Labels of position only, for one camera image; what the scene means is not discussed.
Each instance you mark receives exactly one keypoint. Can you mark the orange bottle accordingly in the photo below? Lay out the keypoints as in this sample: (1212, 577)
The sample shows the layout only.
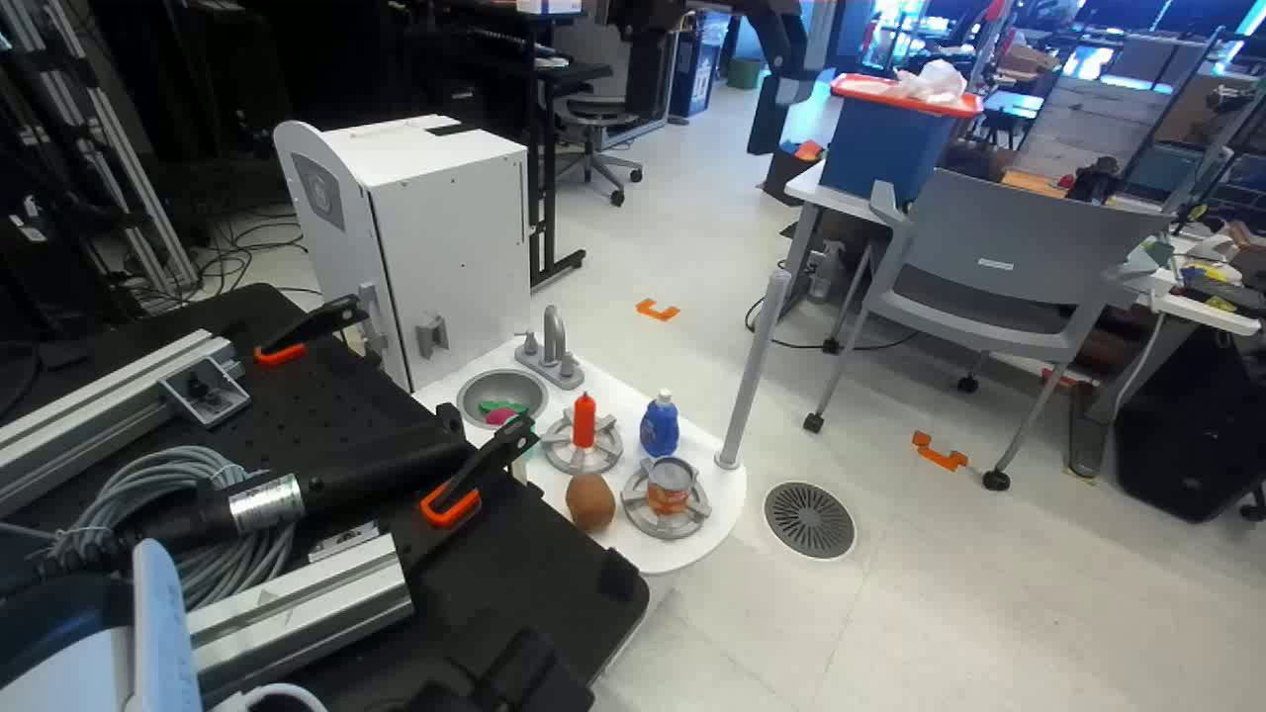
(583, 421)

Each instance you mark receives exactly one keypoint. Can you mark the blue bottle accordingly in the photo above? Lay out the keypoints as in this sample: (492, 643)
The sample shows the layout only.
(656, 430)

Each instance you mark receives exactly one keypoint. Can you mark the gray toy faucet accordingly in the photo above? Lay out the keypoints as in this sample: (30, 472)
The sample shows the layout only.
(556, 347)

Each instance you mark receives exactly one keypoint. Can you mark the gray toy stove burner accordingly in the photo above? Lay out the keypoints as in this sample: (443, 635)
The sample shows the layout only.
(695, 517)
(559, 458)

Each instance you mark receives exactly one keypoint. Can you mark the gray toy sink basin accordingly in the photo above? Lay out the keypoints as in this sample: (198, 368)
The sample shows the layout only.
(506, 389)

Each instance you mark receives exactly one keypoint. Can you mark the silver tin can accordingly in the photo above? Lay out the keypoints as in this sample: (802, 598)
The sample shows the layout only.
(670, 494)

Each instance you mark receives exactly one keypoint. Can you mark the brown bread loaf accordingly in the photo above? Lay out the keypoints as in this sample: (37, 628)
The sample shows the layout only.
(589, 503)

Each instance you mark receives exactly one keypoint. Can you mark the pink toy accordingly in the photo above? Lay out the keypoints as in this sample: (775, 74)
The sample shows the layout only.
(492, 418)

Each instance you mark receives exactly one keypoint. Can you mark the round floor drain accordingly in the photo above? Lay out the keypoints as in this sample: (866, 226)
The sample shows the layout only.
(808, 521)

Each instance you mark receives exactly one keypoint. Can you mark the white toy kitchen cabinet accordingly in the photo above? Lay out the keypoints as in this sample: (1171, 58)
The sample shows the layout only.
(436, 222)

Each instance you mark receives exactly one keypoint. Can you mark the black office chair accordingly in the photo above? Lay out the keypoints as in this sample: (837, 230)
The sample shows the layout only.
(600, 120)

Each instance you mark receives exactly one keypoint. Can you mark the white table with gray leg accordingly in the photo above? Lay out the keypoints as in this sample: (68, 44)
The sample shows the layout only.
(821, 190)

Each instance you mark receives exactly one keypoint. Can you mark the black equipment case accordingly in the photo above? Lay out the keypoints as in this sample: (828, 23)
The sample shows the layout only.
(343, 418)

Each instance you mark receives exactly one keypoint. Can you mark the black desk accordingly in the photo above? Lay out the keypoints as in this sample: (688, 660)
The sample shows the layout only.
(506, 74)

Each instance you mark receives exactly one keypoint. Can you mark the blue storage bin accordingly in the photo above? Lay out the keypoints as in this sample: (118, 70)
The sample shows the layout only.
(883, 153)

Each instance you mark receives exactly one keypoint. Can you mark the red bin lid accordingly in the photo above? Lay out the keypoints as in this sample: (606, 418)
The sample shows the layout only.
(903, 95)

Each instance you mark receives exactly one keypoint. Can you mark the gray plastic chair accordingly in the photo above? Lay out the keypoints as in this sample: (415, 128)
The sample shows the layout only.
(1015, 251)

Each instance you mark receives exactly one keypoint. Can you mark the white plastic bag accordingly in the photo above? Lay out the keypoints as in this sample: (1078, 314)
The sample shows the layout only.
(937, 82)

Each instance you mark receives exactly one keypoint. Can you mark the aluminium extrusion bar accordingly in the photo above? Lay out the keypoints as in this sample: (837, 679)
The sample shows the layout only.
(299, 611)
(93, 418)

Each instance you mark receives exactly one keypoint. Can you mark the light blue panel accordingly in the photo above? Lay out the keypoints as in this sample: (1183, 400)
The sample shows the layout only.
(159, 635)

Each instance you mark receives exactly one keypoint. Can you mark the black backpack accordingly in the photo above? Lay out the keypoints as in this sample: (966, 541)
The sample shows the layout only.
(1189, 436)

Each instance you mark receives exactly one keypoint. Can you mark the gray metal bracket plate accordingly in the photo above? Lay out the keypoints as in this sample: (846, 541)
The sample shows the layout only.
(208, 395)

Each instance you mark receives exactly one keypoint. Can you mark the aluminium frame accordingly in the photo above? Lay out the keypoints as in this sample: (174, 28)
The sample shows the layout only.
(111, 159)

